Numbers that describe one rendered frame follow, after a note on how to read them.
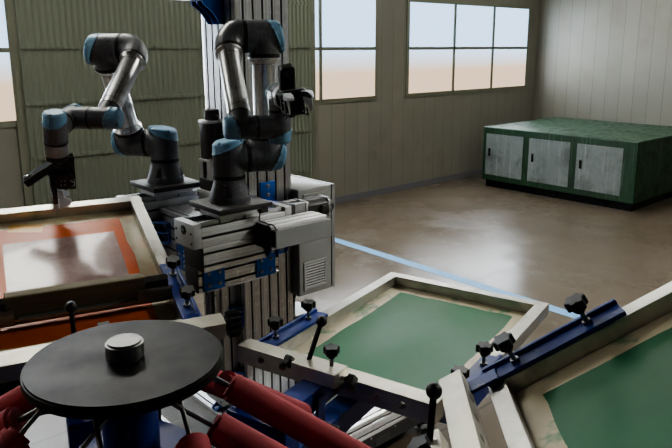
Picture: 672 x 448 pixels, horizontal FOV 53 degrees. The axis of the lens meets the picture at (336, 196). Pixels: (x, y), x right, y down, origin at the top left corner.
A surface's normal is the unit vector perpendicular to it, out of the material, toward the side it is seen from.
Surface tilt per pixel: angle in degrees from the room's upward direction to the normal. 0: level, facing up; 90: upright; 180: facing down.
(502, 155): 90
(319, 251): 90
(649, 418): 32
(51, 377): 0
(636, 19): 90
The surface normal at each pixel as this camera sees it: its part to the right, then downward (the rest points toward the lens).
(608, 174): -0.75, 0.15
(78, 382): 0.00, -0.98
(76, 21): 0.66, 0.16
